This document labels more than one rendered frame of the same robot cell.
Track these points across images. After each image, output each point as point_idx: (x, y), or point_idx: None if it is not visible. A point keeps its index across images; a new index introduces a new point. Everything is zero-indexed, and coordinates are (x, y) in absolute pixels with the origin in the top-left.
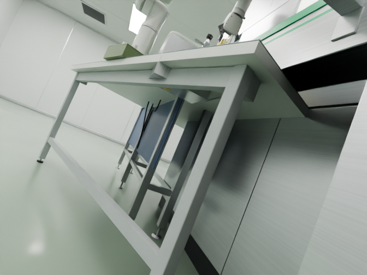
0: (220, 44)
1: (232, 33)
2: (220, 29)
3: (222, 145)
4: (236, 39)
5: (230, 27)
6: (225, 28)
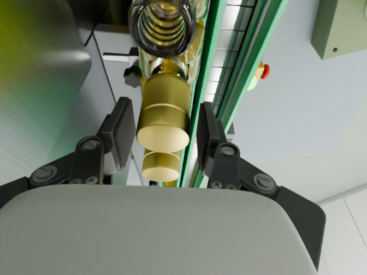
0: (187, 86)
1: (104, 192)
2: (267, 180)
3: None
4: (7, 189)
5: (180, 263)
6: (252, 200)
